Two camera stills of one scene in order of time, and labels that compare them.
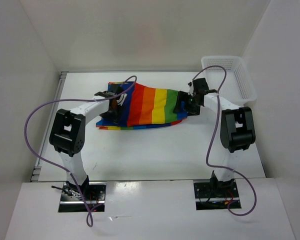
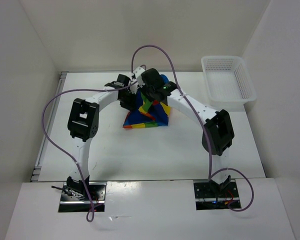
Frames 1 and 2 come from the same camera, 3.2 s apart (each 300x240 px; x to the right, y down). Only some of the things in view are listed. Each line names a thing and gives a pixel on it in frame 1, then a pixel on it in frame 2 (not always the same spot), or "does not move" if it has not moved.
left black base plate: x=71 y=201 does not move
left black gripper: x=114 y=117 → x=129 y=106
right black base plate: x=210 y=194 does not move
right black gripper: x=184 y=96 → x=151 y=99
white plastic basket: x=238 y=85 does not move
